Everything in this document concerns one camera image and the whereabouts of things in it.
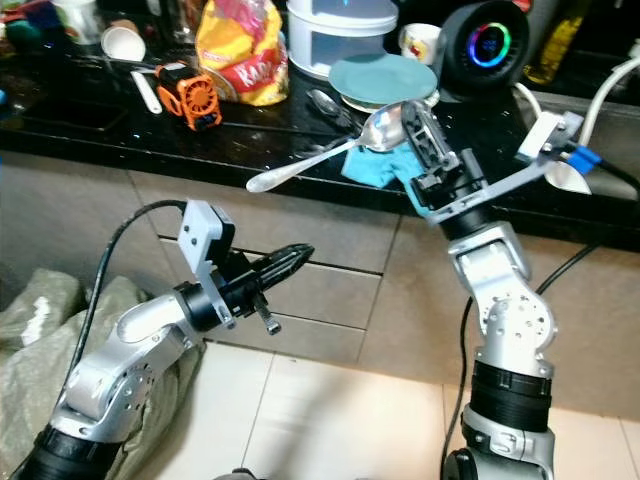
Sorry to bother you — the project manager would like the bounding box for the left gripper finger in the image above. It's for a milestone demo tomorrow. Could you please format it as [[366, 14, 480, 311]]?
[[253, 243, 316, 273], [260, 261, 309, 293]]

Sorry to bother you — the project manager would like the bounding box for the blue cloth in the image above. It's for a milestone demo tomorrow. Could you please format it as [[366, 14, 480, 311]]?
[[340, 140, 431, 216]]

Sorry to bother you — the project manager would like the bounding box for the large metal spoon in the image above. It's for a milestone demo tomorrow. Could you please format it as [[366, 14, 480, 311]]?
[[246, 102, 409, 194]]

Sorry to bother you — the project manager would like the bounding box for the teal plate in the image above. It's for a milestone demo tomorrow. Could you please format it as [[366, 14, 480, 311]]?
[[328, 52, 439, 109]]

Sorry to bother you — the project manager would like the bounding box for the beige drawer cabinet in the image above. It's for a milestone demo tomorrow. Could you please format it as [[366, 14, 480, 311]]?
[[155, 195, 401, 366]]

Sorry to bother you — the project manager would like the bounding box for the small printed white mug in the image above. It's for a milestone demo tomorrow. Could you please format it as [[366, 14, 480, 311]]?
[[398, 23, 443, 66]]

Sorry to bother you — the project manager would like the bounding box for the small metal spoon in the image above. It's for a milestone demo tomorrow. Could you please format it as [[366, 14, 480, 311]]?
[[305, 88, 353, 123]]

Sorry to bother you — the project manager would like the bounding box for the white stacked container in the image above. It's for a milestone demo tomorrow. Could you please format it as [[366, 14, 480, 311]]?
[[285, 0, 399, 81]]

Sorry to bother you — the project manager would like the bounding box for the dark oil bottle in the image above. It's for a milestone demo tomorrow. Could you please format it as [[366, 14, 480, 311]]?
[[522, 0, 593, 86]]

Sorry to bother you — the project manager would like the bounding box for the orange black handheld fan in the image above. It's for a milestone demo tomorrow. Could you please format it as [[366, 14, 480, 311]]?
[[155, 62, 223, 132]]

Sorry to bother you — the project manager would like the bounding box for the green woven sack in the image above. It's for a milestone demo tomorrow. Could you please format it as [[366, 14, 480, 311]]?
[[0, 268, 209, 480]]

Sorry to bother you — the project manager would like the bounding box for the white plastic spoon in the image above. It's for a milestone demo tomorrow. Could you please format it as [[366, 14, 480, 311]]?
[[130, 70, 163, 114]]

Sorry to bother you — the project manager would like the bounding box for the yellow chips bag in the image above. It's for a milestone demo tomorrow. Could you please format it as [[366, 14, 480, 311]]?
[[195, 0, 291, 107]]

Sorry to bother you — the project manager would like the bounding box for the glass jar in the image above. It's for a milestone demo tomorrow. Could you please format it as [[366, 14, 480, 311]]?
[[170, 0, 206, 46]]

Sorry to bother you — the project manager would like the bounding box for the tall printed white mug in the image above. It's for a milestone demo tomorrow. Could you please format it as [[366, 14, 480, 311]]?
[[52, 0, 101, 46]]

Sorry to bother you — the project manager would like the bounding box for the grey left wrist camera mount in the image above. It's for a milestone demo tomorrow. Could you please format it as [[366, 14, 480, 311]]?
[[178, 200, 241, 321]]

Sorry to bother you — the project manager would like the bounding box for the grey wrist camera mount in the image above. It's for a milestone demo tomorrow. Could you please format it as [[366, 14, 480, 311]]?
[[178, 200, 241, 321], [420, 110, 586, 226]]

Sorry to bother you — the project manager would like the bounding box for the black speaker with colour ring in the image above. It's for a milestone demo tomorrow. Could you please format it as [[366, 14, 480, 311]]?
[[435, 0, 531, 101]]

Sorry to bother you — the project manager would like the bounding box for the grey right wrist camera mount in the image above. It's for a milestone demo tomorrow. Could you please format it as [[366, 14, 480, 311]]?
[[420, 110, 586, 226]]

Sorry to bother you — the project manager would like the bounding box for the blue cable connector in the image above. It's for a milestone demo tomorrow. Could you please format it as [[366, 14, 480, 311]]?
[[565, 145, 603, 169]]

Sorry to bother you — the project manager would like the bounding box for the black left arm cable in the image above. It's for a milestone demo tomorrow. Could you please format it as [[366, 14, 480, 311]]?
[[78, 198, 191, 401]]

